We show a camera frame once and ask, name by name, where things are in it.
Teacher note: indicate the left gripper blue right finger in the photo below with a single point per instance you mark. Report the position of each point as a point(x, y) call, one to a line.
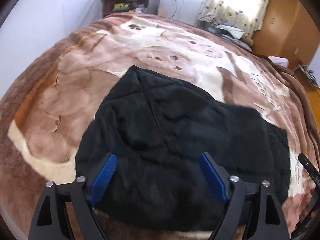
point(265, 216)

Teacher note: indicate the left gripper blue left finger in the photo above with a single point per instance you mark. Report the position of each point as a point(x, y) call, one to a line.
point(50, 219)

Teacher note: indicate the black puffer jacket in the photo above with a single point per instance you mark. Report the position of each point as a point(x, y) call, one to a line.
point(141, 153)

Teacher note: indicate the person right hand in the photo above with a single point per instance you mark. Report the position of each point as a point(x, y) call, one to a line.
point(306, 211)

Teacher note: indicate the brown patterned fleece blanket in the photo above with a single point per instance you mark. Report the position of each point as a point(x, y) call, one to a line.
point(49, 107)

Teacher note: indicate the white pillow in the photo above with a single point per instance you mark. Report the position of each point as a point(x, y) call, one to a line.
point(279, 61)

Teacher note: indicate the brown plush toy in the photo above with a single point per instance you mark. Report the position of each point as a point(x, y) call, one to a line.
point(248, 40)

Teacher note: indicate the wooden wardrobe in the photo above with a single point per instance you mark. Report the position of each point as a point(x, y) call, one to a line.
point(288, 31)

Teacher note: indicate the heart patterned curtain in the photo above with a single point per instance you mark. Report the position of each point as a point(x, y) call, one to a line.
point(246, 15)

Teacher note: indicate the cluttered side desk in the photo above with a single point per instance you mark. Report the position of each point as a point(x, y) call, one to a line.
point(118, 6)

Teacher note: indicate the power strip with cables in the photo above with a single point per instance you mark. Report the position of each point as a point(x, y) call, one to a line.
point(309, 75)

